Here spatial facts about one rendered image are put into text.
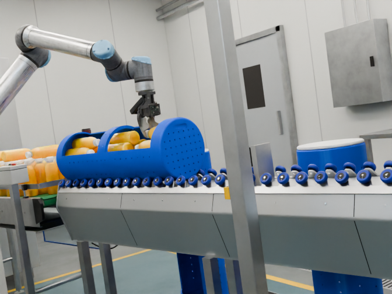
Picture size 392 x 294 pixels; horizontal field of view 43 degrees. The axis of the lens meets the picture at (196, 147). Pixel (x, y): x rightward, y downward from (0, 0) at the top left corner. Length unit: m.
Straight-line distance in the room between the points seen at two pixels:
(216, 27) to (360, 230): 0.78
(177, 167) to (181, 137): 0.14
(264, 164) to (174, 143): 0.46
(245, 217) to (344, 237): 0.33
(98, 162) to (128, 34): 5.59
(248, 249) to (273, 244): 0.28
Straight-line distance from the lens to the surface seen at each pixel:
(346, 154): 2.04
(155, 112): 2.33
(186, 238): 2.17
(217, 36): 1.57
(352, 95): 5.30
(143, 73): 2.33
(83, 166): 2.62
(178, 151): 2.19
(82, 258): 2.90
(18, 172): 2.89
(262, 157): 1.92
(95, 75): 7.59
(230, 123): 1.55
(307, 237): 1.76
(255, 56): 6.51
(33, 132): 7.18
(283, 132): 6.25
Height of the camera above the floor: 1.20
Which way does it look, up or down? 3 degrees down
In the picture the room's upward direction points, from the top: 8 degrees counter-clockwise
